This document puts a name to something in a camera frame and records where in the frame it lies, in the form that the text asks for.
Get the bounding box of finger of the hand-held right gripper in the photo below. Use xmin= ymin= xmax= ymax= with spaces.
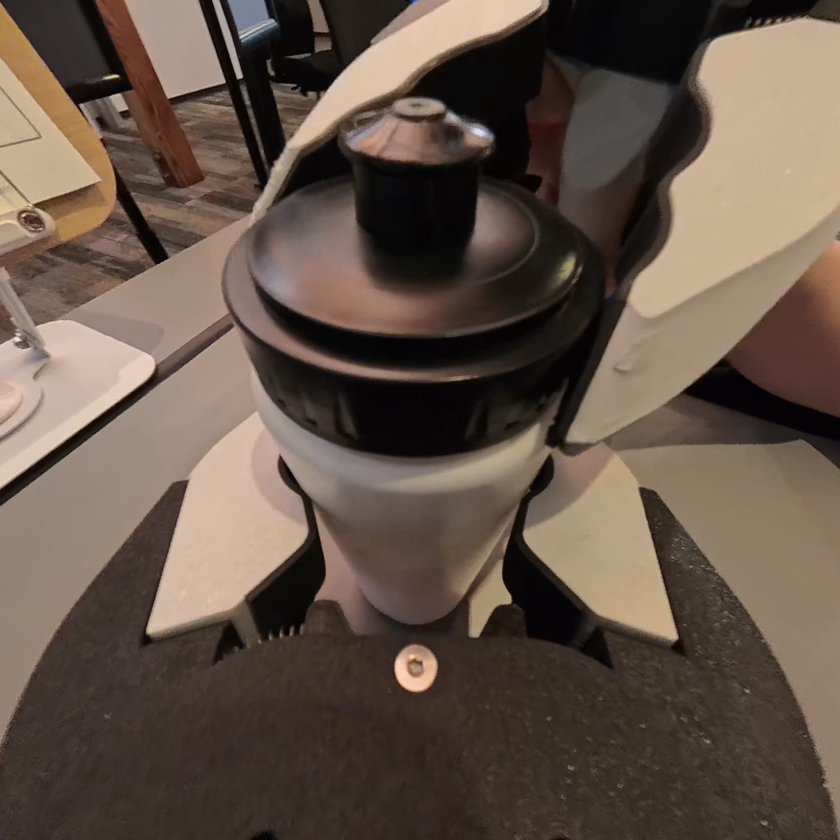
xmin=251 ymin=0 xmax=550 ymax=221
xmin=558 ymin=16 xmax=840 ymax=455

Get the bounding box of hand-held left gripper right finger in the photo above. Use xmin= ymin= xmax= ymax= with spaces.
xmin=503 ymin=449 xmax=680 ymax=649

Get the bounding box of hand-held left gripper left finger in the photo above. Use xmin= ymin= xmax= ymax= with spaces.
xmin=144 ymin=415 xmax=327 ymax=647

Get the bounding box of white plastic bottle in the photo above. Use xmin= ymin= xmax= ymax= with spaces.
xmin=249 ymin=374 xmax=565 ymax=624

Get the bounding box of black bottle lid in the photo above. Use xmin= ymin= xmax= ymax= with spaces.
xmin=222 ymin=98 xmax=608 ymax=457

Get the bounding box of person's right forearm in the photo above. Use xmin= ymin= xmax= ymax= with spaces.
xmin=725 ymin=238 xmax=840 ymax=403

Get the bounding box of black mesh office chair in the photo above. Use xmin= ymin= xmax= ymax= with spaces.
xmin=272 ymin=0 xmax=411 ymax=99

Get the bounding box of instruction sheet on stand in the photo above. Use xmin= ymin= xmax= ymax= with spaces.
xmin=0 ymin=7 xmax=157 ymax=490

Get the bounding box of wooden table leg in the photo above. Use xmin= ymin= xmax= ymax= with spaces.
xmin=97 ymin=0 xmax=206 ymax=189

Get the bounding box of printed instruction sheet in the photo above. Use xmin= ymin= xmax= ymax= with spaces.
xmin=0 ymin=59 xmax=102 ymax=211

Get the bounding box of black metal frame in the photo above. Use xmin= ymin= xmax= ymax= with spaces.
xmin=7 ymin=0 xmax=170 ymax=265

